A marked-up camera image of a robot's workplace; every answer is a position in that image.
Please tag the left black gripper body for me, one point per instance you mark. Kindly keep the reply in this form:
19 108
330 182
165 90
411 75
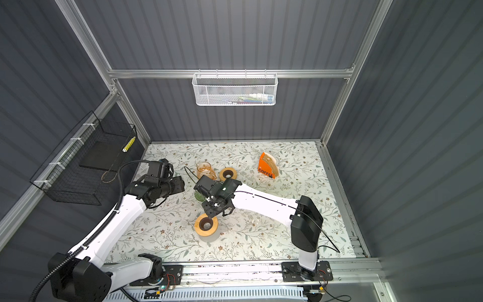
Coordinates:
175 185

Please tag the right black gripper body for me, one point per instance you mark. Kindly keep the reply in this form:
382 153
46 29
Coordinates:
210 207

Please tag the orange coffee filter pack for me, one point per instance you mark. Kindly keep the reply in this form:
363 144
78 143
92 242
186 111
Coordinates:
267 166

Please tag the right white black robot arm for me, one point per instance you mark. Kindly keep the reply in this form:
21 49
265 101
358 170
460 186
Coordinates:
300 216

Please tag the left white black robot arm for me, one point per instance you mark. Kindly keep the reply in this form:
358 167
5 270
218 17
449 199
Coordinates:
84 275

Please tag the green glass dripper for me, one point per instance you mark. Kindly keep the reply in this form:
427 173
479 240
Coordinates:
198 196

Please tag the yellow marker pen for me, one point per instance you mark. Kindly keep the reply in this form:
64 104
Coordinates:
129 144

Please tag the black flat pad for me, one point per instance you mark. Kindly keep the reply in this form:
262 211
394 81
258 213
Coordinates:
104 157

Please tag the items in white basket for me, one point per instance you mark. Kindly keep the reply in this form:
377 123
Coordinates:
256 99

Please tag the white perforated vent strip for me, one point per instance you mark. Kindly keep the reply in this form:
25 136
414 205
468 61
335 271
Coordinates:
248 293

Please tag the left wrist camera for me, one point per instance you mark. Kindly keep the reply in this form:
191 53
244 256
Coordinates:
161 169

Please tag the black wire mesh basket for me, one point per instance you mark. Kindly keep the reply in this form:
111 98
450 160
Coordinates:
84 171

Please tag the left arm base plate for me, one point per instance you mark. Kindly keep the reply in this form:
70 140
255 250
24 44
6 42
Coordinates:
170 275

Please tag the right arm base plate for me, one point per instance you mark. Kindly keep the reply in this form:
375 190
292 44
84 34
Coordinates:
293 272

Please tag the white wire mesh basket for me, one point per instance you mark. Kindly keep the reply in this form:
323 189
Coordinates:
211 89

